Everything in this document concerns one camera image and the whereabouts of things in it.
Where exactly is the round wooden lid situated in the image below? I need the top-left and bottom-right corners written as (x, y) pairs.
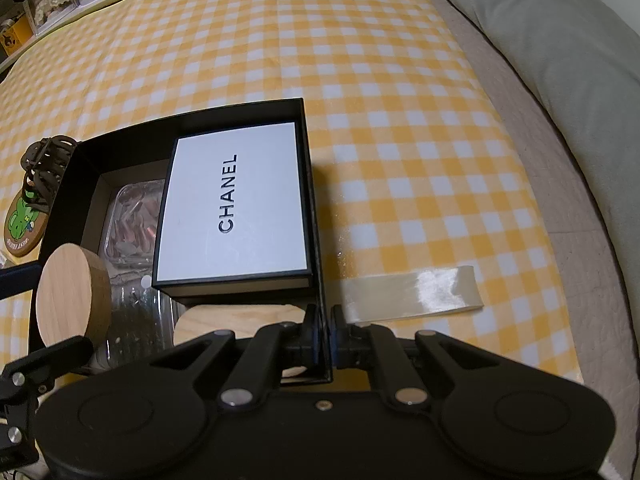
top-left (174, 302), bottom-right (321, 348)

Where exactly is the brown hair claw clip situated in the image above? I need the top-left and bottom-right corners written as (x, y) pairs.
top-left (21, 135), bottom-right (78, 211)

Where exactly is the beige quilted bed sheet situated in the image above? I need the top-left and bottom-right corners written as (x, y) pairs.
top-left (415, 0), bottom-right (640, 480)

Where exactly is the translucent plastic strip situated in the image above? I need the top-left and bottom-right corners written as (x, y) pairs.
top-left (332, 264), bottom-right (485, 326)

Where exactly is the yellow checked cloth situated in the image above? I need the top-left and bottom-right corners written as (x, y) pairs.
top-left (0, 0), bottom-right (583, 381)

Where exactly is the large black box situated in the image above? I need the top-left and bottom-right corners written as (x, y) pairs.
top-left (30, 97), bottom-right (335, 386)

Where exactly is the clear case with cream doll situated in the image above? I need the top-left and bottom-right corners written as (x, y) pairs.
top-left (22, 0), bottom-right (78, 36)

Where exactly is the black and white gift box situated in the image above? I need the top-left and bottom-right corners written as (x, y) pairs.
top-left (151, 121), bottom-right (313, 292)

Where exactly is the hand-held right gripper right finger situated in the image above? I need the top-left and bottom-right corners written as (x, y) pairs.
top-left (330, 305), bottom-right (507, 408)

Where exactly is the clear plastic container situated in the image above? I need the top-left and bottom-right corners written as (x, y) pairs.
top-left (97, 182), bottom-right (168, 266)

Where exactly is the grey pillow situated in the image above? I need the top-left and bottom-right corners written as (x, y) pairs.
top-left (429, 0), bottom-right (640, 238)

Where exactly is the yellow box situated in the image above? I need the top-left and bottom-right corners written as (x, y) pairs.
top-left (0, 15), bottom-right (33, 56)

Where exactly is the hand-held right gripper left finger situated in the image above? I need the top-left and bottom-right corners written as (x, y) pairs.
top-left (150, 302), bottom-right (328, 409)

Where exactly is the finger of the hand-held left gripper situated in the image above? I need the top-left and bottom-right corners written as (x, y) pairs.
top-left (0, 335), bottom-right (94, 468)
top-left (0, 261), bottom-right (45, 302)

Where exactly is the round coaster with green frog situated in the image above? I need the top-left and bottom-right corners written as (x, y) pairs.
top-left (2, 180), bottom-right (58, 258)

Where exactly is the glass jar with wooden lid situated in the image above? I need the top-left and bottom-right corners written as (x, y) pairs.
top-left (36, 243), bottom-right (178, 373)

